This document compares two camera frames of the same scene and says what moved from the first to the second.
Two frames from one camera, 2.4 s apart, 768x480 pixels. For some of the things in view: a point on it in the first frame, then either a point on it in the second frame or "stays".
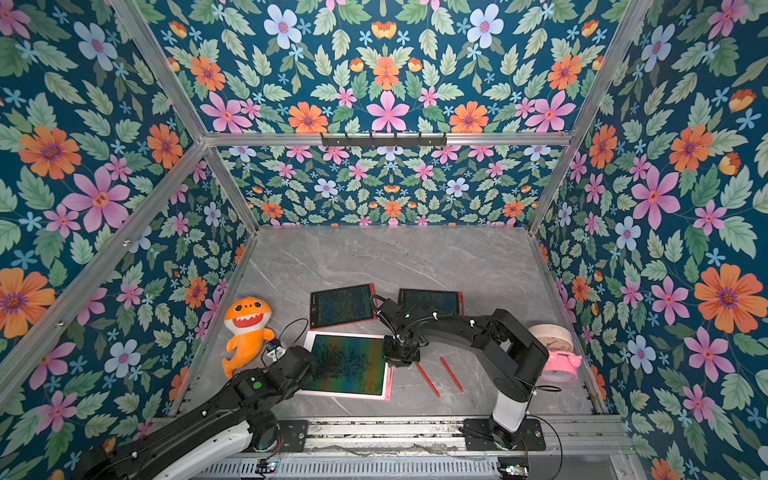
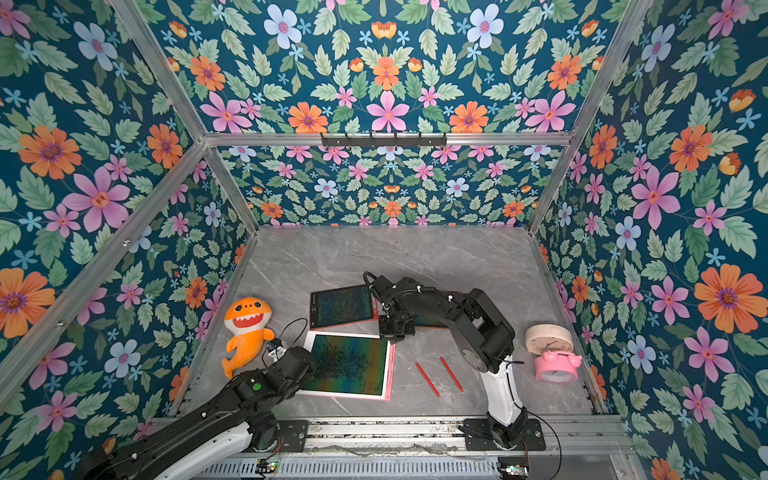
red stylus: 427,379 stays
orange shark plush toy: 247,317 stays
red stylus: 444,363 stays
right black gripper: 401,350 -> 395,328
